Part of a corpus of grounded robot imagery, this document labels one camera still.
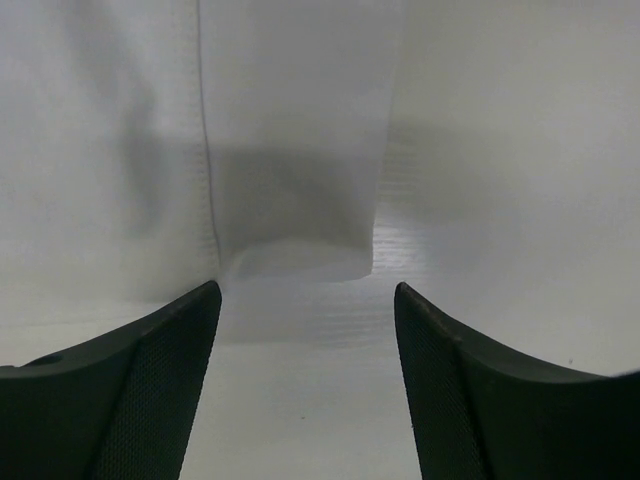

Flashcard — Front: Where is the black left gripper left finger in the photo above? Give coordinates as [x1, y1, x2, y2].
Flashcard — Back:
[1, 281, 222, 479]

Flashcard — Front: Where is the white skirt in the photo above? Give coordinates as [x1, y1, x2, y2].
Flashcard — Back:
[1, 1, 406, 327]

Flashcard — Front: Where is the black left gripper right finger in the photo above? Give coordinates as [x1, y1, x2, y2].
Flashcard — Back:
[394, 283, 639, 479]

